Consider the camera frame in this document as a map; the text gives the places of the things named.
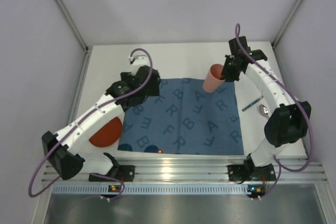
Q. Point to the red plastic plate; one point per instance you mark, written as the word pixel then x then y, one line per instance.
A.
pixel 108 134

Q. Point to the pink plastic cup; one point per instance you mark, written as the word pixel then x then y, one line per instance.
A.
pixel 213 79

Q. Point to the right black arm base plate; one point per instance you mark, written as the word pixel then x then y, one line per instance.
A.
pixel 240 173

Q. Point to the left aluminium frame post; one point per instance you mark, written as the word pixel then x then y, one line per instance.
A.
pixel 70 22

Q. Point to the right aluminium frame post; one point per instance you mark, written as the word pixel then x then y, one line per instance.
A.
pixel 286 23

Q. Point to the aluminium frame post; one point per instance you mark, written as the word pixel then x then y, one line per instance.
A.
pixel 286 23
pixel 70 22

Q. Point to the silver metal spoon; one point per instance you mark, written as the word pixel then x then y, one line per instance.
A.
pixel 264 111

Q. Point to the blue letter-print cloth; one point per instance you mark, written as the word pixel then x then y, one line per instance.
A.
pixel 184 119

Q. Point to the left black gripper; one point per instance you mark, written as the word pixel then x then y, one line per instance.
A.
pixel 153 85

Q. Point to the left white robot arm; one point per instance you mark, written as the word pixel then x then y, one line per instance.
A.
pixel 63 148

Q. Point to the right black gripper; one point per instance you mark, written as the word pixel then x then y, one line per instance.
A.
pixel 228 70

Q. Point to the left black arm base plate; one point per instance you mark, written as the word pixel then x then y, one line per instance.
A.
pixel 124 173

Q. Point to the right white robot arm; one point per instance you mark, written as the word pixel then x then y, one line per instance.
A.
pixel 287 122

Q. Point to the aluminium mounting rail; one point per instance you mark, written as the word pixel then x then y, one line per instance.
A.
pixel 201 169

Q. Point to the perforated cable duct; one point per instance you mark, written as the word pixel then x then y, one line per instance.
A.
pixel 159 189

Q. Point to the green-handled fork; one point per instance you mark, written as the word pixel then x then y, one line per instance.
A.
pixel 252 103

